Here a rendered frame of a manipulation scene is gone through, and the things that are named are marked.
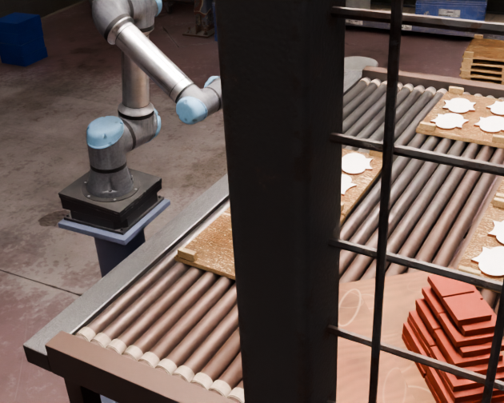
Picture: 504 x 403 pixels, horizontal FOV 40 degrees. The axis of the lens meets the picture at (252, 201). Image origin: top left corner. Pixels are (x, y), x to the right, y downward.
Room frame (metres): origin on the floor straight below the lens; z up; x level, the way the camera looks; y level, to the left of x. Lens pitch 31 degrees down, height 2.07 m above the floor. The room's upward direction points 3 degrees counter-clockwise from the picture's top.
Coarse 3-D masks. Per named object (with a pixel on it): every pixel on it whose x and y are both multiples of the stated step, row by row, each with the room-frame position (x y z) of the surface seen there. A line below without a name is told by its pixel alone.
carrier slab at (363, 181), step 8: (344, 152) 2.19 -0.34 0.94; (352, 152) 2.18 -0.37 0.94; (360, 152) 2.18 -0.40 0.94; (376, 160) 2.11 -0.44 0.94; (376, 168) 2.05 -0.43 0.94; (352, 176) 2.01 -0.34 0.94; (360, 176) 2.01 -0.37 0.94; (368, 176) 2.00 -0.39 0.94; (376, 176) 2.01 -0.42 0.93; (360, 184) 1.95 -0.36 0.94; (368, 184) 1.95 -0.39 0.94; (352, 192) 1.90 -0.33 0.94; (360, 192) 1.90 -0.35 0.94; (344, 200) 1.86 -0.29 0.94; (352, 200) 1.85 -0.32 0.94; (344, 208) 1.81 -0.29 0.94; (352, 208) 1.83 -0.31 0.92
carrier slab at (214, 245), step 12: (228, 216) 1.80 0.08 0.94; (216, 228) 1.73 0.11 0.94; (228, 228) 1.73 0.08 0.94; (192, 240) 1.68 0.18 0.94; (204, 240) 1.67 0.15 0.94; (216, 240) 1.67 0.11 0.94; (228, 240) 1.67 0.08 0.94; (204, 252) 1.61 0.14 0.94; (216, 252) 1.61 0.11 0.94; (228, 252) 1.61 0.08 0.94; (192, 264) 1.57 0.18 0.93; (204, 264) 1.55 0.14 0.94; (216, 264) 1.55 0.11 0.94; (228, 264) 1.55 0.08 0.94; (228, 276) 1.50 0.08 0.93
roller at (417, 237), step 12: (468, 156) 2.14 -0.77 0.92; (456, 168) 2.05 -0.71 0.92; (456, 180) 1.98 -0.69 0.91; (444, 192) 1.90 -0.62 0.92; (432, 204) 1.83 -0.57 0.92; (444, 204) 1.85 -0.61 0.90; (432, 216) 1.77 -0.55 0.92; (420, 228) 1.70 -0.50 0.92; (408, 240) 1.64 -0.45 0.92; (420, 240) 1.65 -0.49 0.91; (408, 252) 1.58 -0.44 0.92; (396, 264) 1.53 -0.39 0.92
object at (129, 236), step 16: (160, 208) 1.98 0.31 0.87; (64, 224) 1.91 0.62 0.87; (80, 224) 1.90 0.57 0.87; (144, 224) 1.89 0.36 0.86; (96, 240) 1.92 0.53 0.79; (112, 240) 1.82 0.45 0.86; (128, 240) 1.81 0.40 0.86; (144, 240) 1.97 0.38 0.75; (112, 256) 1.89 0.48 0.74; (112, 400) 1.94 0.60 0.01
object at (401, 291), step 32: (352, 288) 1.28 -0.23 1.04; (384, 288) 1.28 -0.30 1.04; (416, 288) 1.27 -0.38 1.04; (352, 320) 1.17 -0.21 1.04; (384, 320) 1.16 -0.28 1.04; (352, 352) 1.07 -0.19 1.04; (384, 352) 1.06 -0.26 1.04; (352, 384) 0.98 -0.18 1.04; (384, 384) 0.97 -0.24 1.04; (416, 384) 0.97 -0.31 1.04
